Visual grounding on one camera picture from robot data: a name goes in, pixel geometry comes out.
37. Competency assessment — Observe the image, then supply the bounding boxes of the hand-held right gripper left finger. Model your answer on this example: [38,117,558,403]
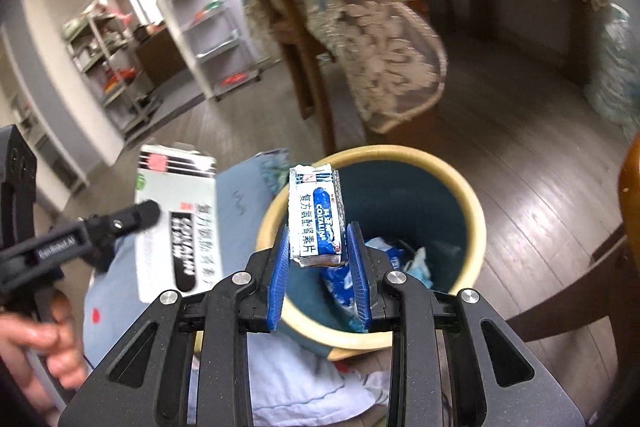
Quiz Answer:
[57,226,293,427]

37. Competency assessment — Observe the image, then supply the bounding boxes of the wooden chair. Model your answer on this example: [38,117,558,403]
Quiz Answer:
[509,141,640,349]
[219,0,362,158]

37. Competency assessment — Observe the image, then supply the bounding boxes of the clear plastic package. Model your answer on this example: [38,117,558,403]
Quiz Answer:
[584,4,640,138]

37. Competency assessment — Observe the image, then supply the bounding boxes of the grey metal shelf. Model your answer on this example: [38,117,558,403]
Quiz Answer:
[61,6,162,138]

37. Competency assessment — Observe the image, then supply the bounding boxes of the person's left hand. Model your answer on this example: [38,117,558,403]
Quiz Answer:
[0,292,89,408]

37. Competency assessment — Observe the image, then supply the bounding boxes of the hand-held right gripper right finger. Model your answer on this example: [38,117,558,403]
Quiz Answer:
[346,220,587,427]

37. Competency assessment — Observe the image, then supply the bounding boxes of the brown wooden cabinet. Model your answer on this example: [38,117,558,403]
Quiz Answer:
[134,24,189,88]

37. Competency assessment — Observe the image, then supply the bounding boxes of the yellow rimmed teal bin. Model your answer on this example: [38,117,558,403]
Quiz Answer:
[255,145,488,351]

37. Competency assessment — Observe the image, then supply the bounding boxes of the white medicine box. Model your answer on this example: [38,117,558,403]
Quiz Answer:
[133,144,219,304]

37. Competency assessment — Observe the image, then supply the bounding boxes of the white storage rack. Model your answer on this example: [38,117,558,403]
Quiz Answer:
[154,0,264,104]

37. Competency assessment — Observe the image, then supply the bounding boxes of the blue purple snack wrapper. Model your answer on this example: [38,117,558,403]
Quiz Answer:
[320,263,367,334]

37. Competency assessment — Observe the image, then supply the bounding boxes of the light blue blanket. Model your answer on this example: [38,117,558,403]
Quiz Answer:
[81,149,392,426]

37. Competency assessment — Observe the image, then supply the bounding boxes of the silver blue blister pack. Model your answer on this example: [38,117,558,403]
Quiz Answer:
[287,164,349,269]

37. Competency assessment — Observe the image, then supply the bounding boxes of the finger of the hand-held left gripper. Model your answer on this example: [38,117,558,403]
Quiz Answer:
[81,199,162,250]

